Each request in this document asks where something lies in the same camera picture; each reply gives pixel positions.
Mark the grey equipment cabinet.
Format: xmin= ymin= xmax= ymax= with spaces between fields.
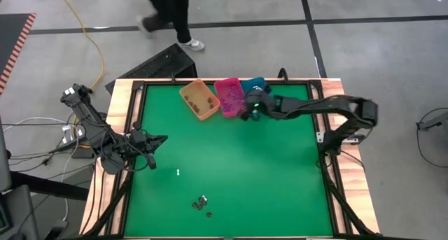
xmin=0 ymin=117 xmax=41 ymax=240

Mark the orange plastic bin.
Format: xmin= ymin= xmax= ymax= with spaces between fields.
xmin=178 ymin=78 xmax=221 ymax=121

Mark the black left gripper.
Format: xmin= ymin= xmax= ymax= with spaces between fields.
xmin=129 ymin=129 xmax=169 ymax=170

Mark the blue plastic bin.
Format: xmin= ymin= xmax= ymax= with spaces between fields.
xmin=240 ymin=76 xmax=272 ymax=94

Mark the yellow extension cable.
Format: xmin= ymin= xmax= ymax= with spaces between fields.
xmin=55 ymin=0 xmax=106 ymax=91

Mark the black mesh computer case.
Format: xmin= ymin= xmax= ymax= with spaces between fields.
xmin=104 ymin=43 xmax=199 ymax=94

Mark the person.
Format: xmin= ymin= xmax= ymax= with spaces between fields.
xmin=134 ymin=0 xmax=206 ymax=52

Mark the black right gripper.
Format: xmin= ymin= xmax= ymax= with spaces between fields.
xmin=239 ymin=89 xmax=279 ymax=122

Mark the white cable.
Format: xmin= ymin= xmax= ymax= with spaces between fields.
xmin=61 ymin=127 xmax=80 ymax=222

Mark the pink plastic bin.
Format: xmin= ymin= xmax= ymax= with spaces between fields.
xmin=213 ymin=77 xmax=246 ymax=118

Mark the black mat orange striped edge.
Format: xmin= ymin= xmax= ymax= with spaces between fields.
xmin=0 ymin=13 xmax=37 ymax=94

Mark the wooden table border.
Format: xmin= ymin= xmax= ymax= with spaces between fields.
xmin=79 ymin=78 xmax=381 ymax=239

